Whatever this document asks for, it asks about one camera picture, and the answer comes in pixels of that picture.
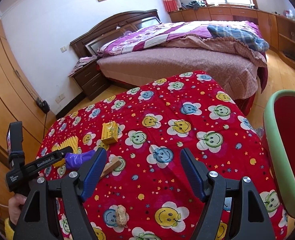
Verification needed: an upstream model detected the black charger plug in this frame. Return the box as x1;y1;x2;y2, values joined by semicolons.
36;98;50;114

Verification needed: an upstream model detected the dark clothes pile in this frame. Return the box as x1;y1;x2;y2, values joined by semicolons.
182;0;208;10

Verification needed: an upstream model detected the purple plastic wrapper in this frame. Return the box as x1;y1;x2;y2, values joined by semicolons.
64;150;95;171

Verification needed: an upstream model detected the peanut in shell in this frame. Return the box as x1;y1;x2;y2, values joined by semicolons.
115;205;127;227

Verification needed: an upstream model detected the pink cloth on nightstand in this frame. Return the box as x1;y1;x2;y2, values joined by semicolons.
68;56;97;77

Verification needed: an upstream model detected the small brown cardboard piece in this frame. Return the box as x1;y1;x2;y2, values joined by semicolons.
100;157;122;179

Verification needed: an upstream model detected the green red round bin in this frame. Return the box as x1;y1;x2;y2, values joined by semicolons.
263;89;295;219

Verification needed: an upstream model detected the person's left hand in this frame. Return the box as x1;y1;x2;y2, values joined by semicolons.
9;194;26;225

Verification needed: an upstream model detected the dark wooden nightstand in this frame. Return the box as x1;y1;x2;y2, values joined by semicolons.
69;61;111;100

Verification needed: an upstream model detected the dark wooden bed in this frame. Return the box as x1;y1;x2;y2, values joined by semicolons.
70;9;264;115

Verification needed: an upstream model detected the yellow small cardboard box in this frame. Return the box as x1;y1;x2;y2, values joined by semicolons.
101;121;118;145

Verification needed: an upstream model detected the pink bedspread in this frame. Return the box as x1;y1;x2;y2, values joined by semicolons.
98;35;268;100

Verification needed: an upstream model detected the blue plaid cloth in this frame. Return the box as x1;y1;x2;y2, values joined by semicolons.
207;25;269;53

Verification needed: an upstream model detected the light wooden wardrobe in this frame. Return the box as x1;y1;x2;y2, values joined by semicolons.
0;20;55;222

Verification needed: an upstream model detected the red smiley flower blanket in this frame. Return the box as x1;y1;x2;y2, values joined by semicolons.
37;71;287;239

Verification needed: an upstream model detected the purple patterned quilt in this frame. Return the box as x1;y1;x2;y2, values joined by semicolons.
97;21;262;56

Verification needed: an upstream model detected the wooden window cabinet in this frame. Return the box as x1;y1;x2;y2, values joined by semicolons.
170;5;295;69

